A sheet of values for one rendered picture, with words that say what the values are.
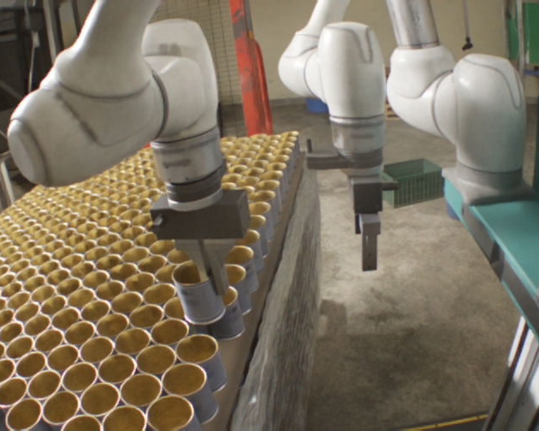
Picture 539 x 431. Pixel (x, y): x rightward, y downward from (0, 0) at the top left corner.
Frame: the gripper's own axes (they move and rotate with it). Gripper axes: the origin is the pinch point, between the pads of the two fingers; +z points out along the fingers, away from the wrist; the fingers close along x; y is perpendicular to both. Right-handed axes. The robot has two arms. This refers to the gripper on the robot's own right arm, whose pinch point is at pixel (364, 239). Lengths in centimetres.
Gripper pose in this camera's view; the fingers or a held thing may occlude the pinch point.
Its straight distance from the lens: 76.6
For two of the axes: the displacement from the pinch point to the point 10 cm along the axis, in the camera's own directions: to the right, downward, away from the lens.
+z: 1.2, 9.0, 4.1
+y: 9.9, -0.8, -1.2
